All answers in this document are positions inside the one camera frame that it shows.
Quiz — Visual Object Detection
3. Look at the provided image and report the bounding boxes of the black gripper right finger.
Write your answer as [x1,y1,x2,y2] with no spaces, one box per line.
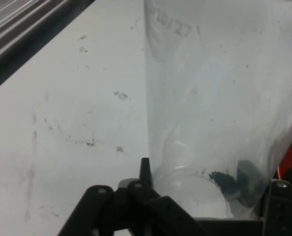
[236,159,292,236]

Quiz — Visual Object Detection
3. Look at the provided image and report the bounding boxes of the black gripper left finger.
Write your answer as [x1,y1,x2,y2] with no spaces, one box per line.
[57,157,206,236]

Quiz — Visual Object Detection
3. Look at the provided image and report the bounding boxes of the dark granules from jar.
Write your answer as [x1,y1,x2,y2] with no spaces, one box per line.
[208,170,238,195]

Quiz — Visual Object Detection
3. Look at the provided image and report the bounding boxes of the clear plastic jar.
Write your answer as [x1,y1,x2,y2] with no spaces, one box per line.
[143,0,292,220]

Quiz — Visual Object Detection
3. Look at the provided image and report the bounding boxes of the long aluminium frame rail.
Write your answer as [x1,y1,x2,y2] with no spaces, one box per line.
[0,0,73,67]

